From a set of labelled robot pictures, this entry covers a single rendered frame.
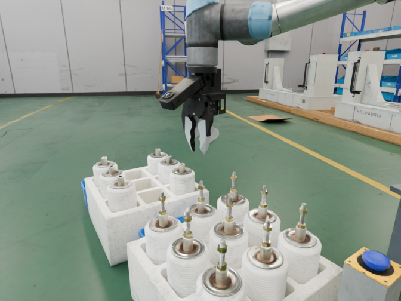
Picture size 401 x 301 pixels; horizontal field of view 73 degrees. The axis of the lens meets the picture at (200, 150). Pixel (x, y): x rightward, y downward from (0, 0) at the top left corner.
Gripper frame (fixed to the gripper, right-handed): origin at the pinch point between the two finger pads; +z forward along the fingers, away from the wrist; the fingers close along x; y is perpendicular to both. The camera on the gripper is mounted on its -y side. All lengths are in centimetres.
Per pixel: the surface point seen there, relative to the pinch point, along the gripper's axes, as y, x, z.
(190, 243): -12.9, -10.9, 16.4
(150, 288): -19.2, -4.0, 28.9
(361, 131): 253, 22, 40
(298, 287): 1.5, -29.7, 25.5
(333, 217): 70, -16, 43
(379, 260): 0.2, -42.6, 10.5
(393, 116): 245, -3, 21
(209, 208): 3.4, -1.8, 18.1
